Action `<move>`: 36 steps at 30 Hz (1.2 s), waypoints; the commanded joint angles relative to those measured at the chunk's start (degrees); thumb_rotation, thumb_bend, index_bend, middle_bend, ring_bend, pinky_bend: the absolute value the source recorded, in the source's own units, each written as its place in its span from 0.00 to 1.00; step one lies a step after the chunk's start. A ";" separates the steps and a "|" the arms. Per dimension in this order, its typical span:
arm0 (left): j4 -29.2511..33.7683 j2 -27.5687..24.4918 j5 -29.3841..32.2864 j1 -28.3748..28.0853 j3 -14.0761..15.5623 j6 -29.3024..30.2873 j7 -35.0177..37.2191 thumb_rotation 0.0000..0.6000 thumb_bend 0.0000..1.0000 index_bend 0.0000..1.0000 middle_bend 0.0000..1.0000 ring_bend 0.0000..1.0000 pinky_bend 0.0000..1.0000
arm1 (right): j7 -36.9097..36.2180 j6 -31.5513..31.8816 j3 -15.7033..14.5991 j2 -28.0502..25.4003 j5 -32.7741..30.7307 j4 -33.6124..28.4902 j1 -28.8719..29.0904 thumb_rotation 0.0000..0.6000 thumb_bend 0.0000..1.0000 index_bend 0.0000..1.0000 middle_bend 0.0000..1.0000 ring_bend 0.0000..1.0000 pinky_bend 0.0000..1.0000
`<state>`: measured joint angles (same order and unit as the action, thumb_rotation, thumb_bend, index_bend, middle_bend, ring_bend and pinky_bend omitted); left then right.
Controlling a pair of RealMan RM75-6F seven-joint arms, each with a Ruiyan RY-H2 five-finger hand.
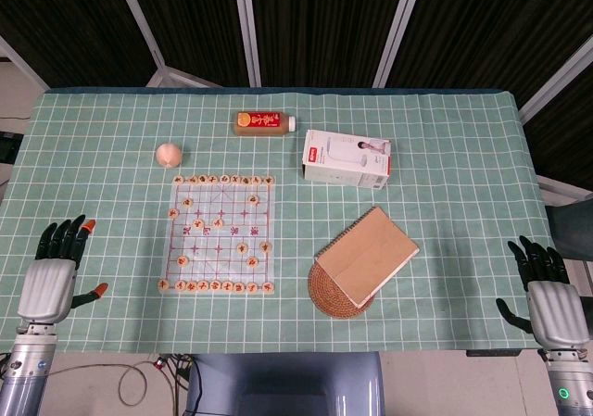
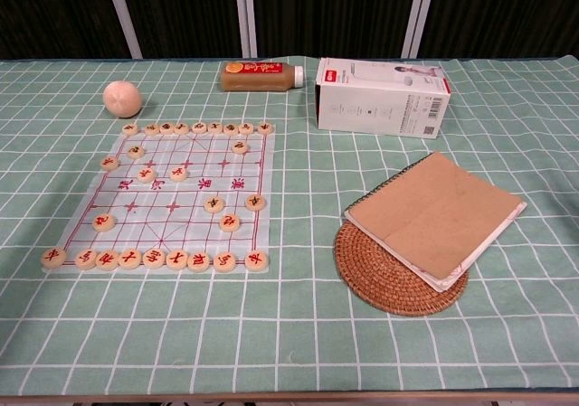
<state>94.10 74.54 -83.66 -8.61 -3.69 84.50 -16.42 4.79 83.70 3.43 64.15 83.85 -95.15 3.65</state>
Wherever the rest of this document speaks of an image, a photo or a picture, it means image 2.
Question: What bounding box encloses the brown cover spiral notebook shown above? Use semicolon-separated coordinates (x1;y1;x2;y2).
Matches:
344;151;528;292

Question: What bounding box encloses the round woven rattan coaster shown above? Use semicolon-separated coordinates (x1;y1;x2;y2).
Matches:
333;219;470;317

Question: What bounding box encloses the orange juice bottle red label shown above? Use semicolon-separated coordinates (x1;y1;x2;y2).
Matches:
220;61;305;93

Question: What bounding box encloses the white partition frame post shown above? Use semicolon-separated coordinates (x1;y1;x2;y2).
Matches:
233;0;258;59
401;0;440;59
101;0;144;60

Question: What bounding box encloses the black corrugated partition panel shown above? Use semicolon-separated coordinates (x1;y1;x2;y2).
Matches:
418;0;579;60
116;0;243;59
0;0;133;61
250;0;421;59

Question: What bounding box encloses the translucent plastic chess board sheet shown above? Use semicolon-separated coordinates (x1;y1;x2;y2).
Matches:
43;127;277;277

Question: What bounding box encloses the peach coloured ball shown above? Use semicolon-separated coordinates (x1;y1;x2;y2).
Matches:
102;79;145;119

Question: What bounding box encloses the green checked tablecloth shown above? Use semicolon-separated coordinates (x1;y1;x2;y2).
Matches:
0;54;579;398

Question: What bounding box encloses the white red product box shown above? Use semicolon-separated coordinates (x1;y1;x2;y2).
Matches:
314;56;453;140

